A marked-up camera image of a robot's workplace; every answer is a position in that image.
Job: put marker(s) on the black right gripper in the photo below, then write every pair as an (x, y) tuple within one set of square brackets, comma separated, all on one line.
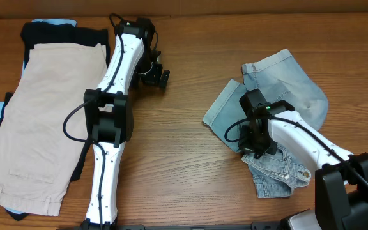
[(249, 145)]

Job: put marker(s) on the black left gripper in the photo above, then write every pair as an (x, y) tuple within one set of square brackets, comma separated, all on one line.
[(158, 76)]

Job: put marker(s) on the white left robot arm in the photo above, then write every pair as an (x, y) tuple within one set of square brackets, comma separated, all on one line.
[(109, 116)]

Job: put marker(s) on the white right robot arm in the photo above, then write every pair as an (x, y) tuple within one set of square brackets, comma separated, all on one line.
[(341, 178)]

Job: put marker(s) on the black folded garment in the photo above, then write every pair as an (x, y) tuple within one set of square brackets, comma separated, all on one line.
[(44, 33)]

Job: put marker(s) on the beige folded shorts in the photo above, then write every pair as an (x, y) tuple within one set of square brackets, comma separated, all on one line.
[(43, 129)]

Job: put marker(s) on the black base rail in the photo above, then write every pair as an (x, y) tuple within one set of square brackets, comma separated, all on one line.
[(272, 225)]

